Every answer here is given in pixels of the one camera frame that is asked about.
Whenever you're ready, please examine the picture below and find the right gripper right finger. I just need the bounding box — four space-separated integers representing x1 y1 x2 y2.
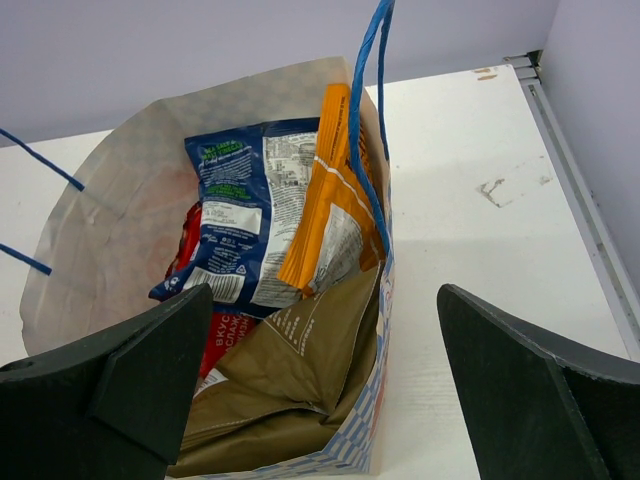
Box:
437 284 639 479

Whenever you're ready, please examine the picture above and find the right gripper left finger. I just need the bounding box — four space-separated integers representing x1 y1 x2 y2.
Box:
1 285 213 479

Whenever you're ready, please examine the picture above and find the red cookie snack bag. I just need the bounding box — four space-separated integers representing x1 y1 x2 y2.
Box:
164 202 259 381

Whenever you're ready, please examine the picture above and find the blue checkered paper bag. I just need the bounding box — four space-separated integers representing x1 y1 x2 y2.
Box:
20 1 394 479

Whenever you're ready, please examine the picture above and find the light blue chips bag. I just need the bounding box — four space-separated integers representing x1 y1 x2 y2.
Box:
168 265 383 478

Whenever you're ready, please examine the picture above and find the dark blue snack packet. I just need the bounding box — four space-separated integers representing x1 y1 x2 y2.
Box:
149 117 319 318

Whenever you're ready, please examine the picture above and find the orange snack packet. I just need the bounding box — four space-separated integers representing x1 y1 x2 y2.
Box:
277 84 385 297

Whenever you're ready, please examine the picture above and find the aluminium table edge rail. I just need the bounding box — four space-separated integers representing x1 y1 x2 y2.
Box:
502 50 639 361

